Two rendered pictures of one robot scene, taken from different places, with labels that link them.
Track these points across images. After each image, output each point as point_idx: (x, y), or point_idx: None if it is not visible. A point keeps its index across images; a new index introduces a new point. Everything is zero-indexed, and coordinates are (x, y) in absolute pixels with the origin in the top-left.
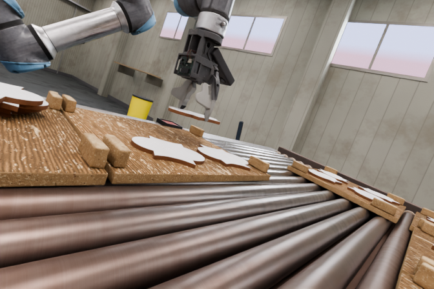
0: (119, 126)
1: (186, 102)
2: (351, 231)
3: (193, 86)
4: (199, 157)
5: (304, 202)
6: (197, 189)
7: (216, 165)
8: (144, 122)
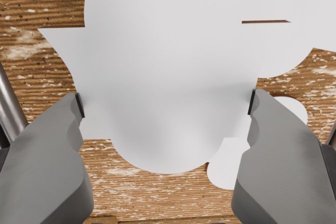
0: (136, 175)
1: (71, 109)
2: None
3: (83, 211)
4: (292, 110)
5: None
6: (329, 138)
7: (315, 72)
8: (36, 104)
